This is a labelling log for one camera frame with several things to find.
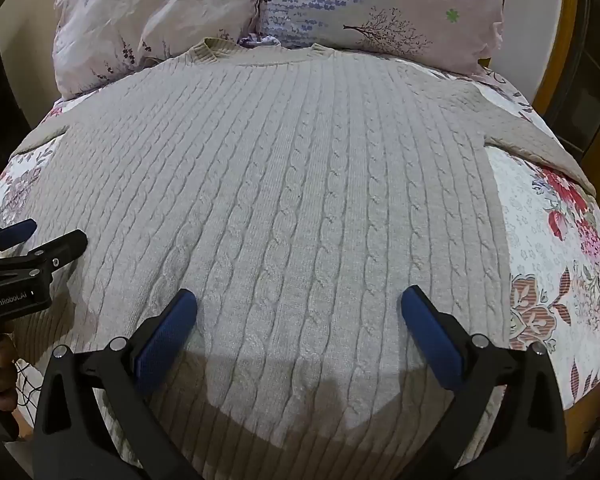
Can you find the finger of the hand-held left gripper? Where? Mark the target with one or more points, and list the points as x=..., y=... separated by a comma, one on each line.
x=15, y=231
x=62, y=247

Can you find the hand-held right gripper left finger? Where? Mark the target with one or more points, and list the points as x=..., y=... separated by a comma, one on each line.
x=166, y=327

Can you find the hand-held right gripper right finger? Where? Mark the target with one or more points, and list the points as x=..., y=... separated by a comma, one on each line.
x=430, y=332

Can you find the floral quilted bedspread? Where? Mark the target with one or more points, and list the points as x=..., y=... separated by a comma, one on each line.
x=550, y=240

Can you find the pink floral pillow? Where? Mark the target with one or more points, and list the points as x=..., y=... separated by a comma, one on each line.
x=260, y=12

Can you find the wooden headboard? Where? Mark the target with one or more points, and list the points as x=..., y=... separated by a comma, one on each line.
x=562, y=45

